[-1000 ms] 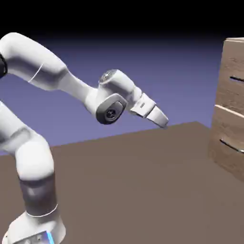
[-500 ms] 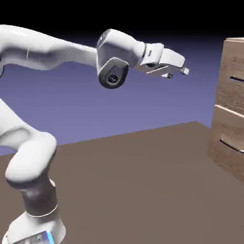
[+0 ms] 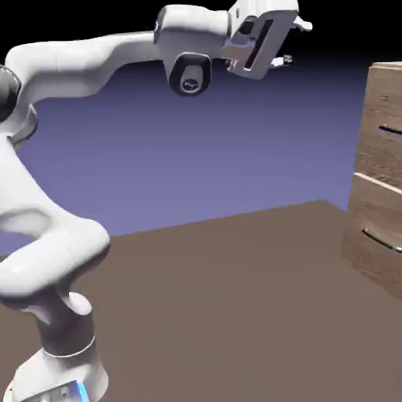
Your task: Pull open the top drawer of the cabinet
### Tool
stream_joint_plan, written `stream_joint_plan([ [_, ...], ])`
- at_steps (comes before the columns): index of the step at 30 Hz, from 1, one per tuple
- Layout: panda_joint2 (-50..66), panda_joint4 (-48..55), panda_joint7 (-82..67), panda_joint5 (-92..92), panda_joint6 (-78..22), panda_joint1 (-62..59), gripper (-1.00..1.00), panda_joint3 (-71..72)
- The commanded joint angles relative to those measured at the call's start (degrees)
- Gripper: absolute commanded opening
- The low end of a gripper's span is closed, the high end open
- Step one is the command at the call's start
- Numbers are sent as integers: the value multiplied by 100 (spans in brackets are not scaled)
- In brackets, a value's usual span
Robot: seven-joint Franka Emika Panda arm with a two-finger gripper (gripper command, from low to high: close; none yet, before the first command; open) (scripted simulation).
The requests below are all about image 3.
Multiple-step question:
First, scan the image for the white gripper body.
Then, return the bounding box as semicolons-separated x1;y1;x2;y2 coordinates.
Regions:
233;0;300;81

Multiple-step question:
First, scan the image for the wood drawer front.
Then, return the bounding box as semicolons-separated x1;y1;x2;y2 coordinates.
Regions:
354;64;402;189
341;172;402;301

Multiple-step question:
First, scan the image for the light wood cabinet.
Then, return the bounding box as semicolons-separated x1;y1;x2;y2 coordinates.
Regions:
341;61;402;301

